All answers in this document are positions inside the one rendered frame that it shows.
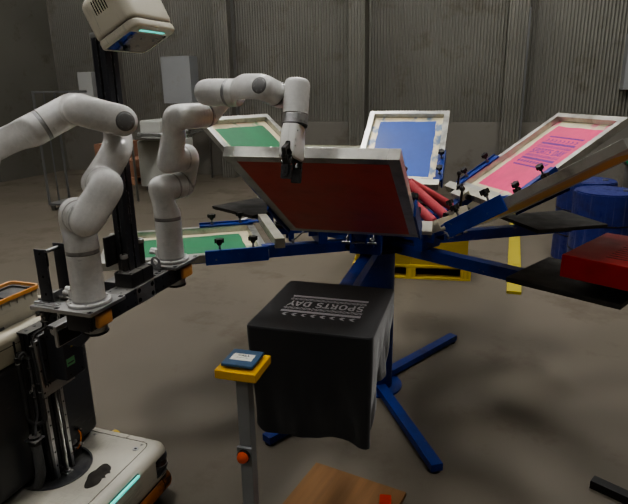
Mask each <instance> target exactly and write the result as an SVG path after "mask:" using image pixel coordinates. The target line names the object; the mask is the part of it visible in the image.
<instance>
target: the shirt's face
mask: <svg viewBox="0 0 628 504"><path fill-rule="evenodd" d="M392 290H393V289H388V288H376V287H364V286H351V285H339V284H327V283H315V282H303V281H290V282H289V283H288V284H287V285H286V286H285V287H284V288H283V289H282V290H281V291H280V292H279V293H278V294H277V295H276V296H275V297H274V298H273V299H272V300H271V301H270V302H269V303H268V304H267V305H266V307H265V308H264V309H263V310H262V311H261V312H260V313H259V314H258V315H257V316H256V317H255V318H254V319H253V320H252V321H251V322H250V323H249V325H252V326H261V327H271V328H280V329H289V330H299V331H308V332H317V333H326V334H336V335H345V336H354V337H364V338H370V337H372V335H373V333H374V330H375V328H376V326H377V324H378V321H379V319H380V317H381V315H382V312H383V310H384V308H385V306H386V303H387V301H388V299H389V297H390V294H391V292H392ZM295 294H297V295H308V296H319V297H330V298H342V299H353V300H364V301H369V302H368V304H367V306H366V308H365V310H364V312H363V314H362V316H361V317H360V319H359V321H358V322H349V321H339V320H329V319H319V318H309V317H299V316H289V315H279V314H278V313H279V311H280V310H281V309H282V308H283V307H284V306H285V305H286V304H287V303H288V301H289V300H290V299H291V298H292V297H293V296H294V295H295Z"/></svg>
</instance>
